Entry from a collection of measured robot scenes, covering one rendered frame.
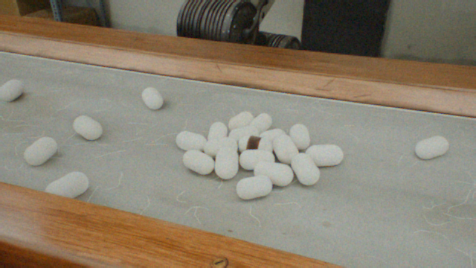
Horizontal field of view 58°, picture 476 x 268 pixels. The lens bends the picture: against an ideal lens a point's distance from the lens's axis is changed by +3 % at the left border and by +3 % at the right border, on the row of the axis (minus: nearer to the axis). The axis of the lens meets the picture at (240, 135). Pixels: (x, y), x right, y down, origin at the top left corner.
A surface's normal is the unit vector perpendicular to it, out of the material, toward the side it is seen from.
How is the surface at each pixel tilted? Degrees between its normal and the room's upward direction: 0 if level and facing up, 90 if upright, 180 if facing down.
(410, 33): 90
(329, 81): 45
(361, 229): 0
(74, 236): 0
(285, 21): 90
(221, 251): 0
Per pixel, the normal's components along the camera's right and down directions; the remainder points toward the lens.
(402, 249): 0.00, -0.87
